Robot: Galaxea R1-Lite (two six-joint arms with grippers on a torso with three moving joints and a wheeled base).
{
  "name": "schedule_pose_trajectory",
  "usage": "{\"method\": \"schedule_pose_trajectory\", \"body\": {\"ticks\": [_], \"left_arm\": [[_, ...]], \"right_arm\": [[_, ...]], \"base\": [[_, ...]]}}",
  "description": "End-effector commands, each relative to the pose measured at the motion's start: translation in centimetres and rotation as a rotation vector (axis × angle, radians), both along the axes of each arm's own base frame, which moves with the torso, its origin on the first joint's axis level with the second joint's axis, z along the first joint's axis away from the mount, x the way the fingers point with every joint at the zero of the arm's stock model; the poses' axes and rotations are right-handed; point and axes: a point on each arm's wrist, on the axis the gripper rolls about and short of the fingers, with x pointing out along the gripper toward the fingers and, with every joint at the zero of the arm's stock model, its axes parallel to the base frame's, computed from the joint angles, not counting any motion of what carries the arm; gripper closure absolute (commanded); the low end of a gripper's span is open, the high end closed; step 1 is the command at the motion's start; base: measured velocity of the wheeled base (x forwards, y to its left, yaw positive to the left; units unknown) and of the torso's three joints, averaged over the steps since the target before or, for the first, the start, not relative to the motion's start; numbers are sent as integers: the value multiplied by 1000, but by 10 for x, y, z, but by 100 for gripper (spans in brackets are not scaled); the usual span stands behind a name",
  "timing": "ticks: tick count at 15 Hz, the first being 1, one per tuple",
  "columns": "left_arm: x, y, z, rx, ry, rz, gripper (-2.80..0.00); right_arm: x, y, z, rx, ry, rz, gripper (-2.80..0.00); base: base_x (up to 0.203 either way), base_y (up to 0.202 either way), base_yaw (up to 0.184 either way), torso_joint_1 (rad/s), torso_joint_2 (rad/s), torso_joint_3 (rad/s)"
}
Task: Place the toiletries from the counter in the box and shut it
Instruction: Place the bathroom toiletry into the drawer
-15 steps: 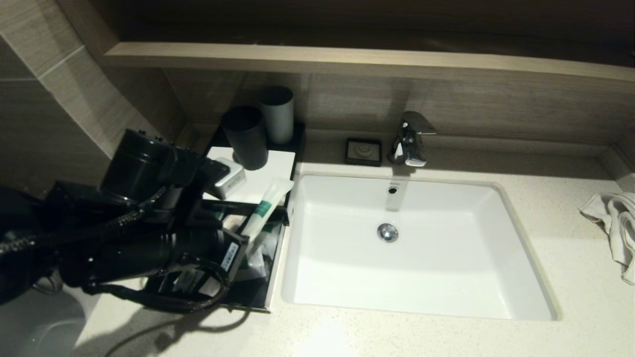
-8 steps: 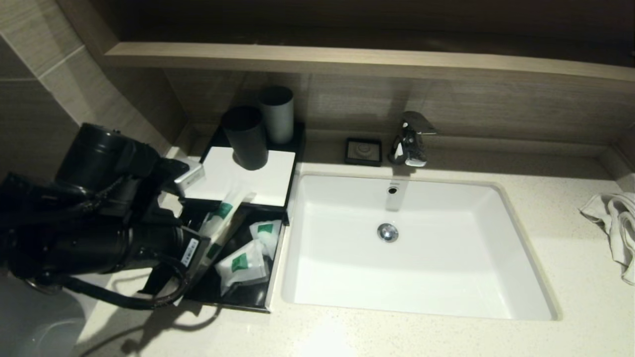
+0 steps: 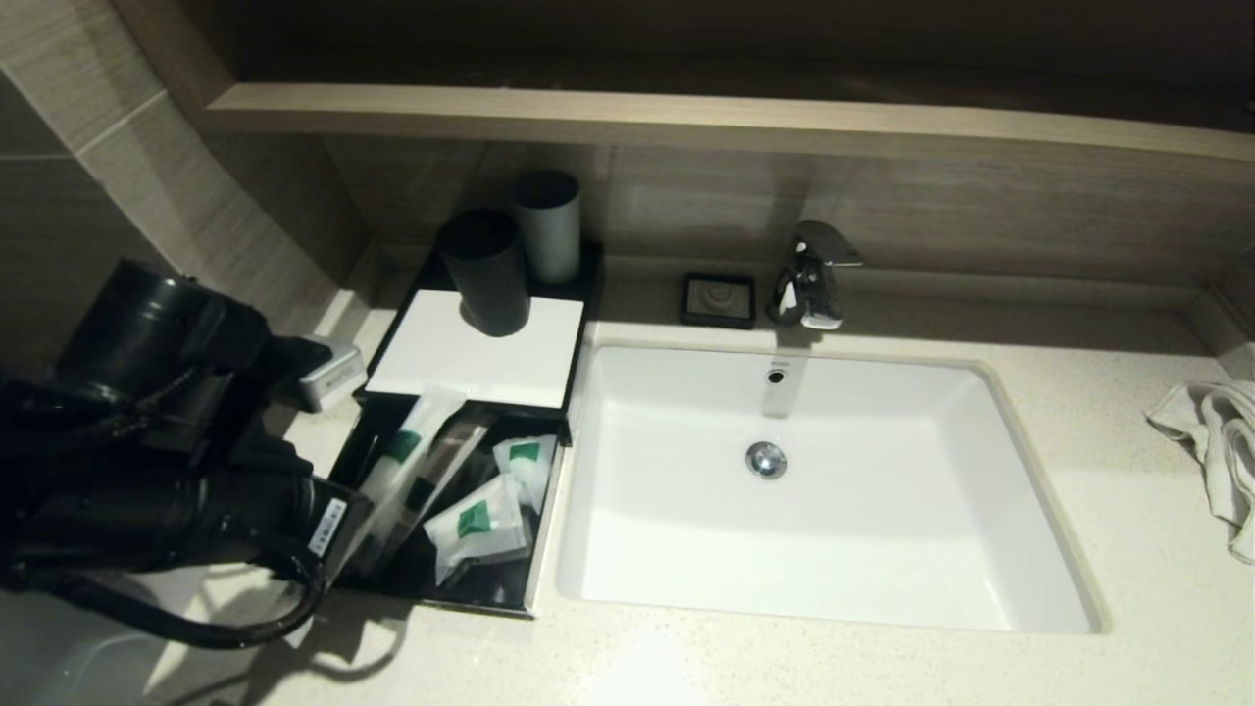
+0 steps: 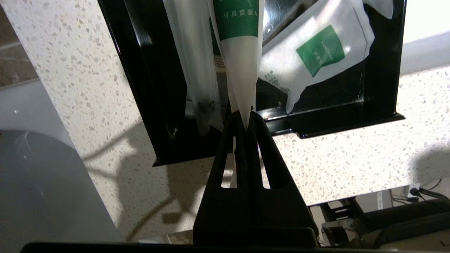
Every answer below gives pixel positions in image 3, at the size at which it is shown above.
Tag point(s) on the white ceramic sink basin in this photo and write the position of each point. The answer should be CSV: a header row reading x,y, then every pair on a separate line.
x,y
833,549

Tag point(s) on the black glossy drawer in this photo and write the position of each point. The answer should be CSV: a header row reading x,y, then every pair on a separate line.
x,y
490,593

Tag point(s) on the wide toothbrush packet green label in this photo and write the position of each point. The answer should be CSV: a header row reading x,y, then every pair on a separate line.
x,y
402,461

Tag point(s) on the white bathtub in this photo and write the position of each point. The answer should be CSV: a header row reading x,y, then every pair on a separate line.
x,y
59,657

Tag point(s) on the slim white comb packet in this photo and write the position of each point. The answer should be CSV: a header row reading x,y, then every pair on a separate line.
x,y
451,461

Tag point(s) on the chrome sink faucet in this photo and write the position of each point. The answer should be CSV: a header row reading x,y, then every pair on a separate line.
x,y
814,279

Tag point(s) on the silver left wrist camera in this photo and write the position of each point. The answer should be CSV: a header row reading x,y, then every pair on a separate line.
x,y
333,373

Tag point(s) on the white vanity kit packet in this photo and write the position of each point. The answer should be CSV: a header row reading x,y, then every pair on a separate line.
x,y
480,525

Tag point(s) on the black square soap dish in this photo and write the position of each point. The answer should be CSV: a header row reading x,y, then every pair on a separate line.
x,y
719,299

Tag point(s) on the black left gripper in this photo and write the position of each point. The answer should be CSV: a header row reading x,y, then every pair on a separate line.
x,y
314,520

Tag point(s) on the white crumpled towel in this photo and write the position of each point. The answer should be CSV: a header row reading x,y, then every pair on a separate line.
x,y
1226,441

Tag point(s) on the grey tumbler cup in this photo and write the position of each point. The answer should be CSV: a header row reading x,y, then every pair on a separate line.
x,y
549,235

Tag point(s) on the white ribbed tray mat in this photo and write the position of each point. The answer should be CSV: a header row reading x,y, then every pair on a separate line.
x,y
480,358

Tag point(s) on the black tumbler cup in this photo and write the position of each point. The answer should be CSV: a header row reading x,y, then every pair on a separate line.
x,y
483,275

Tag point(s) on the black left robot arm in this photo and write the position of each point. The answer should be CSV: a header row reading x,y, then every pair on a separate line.
x,y
127,441

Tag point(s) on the white shower cap packet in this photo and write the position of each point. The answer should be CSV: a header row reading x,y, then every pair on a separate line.
x,y
529,461

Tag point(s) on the light wooden wall shelf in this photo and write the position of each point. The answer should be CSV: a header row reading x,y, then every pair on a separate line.
x,y
686,118

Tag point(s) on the chrome sink drain plug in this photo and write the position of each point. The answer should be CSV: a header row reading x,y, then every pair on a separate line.
x,y
766,460

